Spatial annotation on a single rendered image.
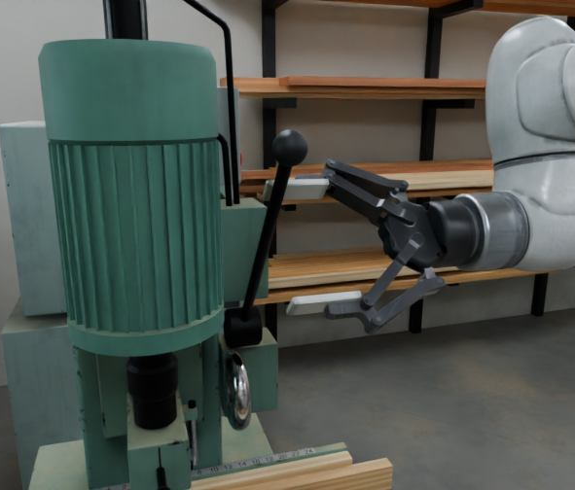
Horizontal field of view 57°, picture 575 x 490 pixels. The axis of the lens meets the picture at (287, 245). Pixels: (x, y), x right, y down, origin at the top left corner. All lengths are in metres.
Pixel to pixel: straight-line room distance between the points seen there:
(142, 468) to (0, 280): 2.47
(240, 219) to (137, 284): 0.30
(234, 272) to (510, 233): 0.41
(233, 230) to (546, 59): 0.46
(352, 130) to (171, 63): 2.69
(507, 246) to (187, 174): 0.35
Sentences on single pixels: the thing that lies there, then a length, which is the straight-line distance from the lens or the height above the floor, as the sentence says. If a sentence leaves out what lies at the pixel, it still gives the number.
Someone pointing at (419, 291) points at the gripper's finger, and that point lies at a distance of 0.55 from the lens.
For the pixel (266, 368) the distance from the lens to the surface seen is 0.87.
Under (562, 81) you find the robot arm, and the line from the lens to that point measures 0.64.
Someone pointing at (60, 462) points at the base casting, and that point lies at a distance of 1.15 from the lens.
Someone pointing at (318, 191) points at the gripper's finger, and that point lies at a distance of 0.59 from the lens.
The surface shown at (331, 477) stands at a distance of 0.81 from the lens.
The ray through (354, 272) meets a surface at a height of 0.61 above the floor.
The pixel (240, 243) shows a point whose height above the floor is 1.24.
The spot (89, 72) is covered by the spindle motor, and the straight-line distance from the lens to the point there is 0.52.
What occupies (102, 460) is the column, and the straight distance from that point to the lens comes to 0.95.
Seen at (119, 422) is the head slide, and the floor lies 1.02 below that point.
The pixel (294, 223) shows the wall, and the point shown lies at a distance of 3.11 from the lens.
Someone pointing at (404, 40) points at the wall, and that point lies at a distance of 3.33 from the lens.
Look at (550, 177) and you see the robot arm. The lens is 0.65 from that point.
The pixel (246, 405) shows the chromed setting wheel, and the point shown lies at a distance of 0.80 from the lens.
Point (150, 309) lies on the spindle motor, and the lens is 0.55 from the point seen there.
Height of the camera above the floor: 1.44
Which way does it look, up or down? 14 degrees down
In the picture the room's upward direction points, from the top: straight up
